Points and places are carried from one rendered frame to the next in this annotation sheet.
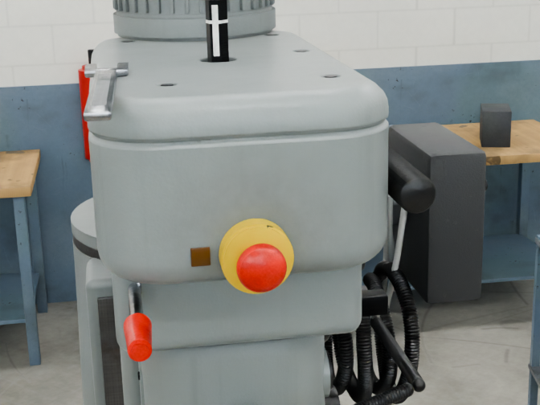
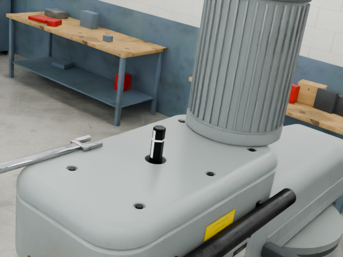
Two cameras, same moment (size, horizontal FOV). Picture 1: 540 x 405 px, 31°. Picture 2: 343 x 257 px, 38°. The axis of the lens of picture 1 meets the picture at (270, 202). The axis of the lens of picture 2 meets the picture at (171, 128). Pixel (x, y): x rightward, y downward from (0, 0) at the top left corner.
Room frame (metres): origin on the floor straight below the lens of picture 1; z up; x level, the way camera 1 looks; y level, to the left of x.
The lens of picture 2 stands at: (0.45, -0.52, 2.27)
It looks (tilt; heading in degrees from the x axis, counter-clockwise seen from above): 22 degrees down; 45
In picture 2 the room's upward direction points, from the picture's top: 8 degrees clockwise
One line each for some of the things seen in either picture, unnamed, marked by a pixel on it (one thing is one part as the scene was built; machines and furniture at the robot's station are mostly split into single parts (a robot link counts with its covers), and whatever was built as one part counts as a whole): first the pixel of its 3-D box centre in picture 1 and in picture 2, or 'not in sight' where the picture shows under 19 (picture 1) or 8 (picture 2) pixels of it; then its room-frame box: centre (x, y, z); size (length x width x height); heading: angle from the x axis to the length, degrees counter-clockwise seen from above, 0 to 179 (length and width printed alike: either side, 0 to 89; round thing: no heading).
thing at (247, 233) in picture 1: (255, 255); not in sight; (0.77, 0.01, 1.76); 0.06 x 0.02 x 0.06; 99
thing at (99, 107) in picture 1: (103, 87); (37, 157); (0.82, 0.14, 1.89); 0.24 x 0.04 x 0.01; 7
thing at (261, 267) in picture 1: (260, 265); not in sight; (0.74, 0.01, 1.76); 0.04 x 0.03 x 0.04; 99
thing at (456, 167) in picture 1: (436, 208); not in sight; (1.34, -0.24, 1.62); 0.20 x 0.09 x 0.21; 9
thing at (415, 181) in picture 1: (352, 140); (227, 237); (1.05, -0.09, 1.79); 0.45 x 0.04 x 0.04; 9
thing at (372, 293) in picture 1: (350, 312); not in sight; (1.03, -0.09, 1.60); 0.08 x 0.02 x 0.04; 99
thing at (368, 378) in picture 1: (348, 337); not in sight; (1.29, -0.11, 1.45); 0.18 x 0.16 x 0.21; 9
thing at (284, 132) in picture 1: (219, 133); (155, 196); (1.01, 0.05, 1.81); 0.47 x 0.26 x 0.16; 9
